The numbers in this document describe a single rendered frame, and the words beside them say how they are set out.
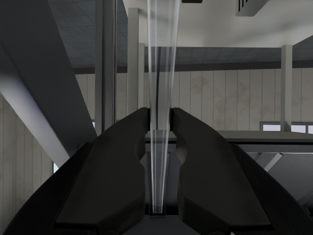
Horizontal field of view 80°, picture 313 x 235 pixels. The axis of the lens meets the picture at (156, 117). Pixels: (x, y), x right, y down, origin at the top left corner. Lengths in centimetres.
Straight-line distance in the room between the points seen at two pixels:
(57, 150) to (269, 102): 363
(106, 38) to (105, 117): 17
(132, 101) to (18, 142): 444
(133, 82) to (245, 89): 315
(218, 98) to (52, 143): 339
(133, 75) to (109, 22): 17
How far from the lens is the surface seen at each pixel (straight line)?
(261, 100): 368
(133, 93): 56
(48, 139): 18
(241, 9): 59
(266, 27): 84
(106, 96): 43
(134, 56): 59
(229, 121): 352
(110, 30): 47
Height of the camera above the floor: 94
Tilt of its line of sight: level
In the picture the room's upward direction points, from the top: 179 degrees counter-clockwise
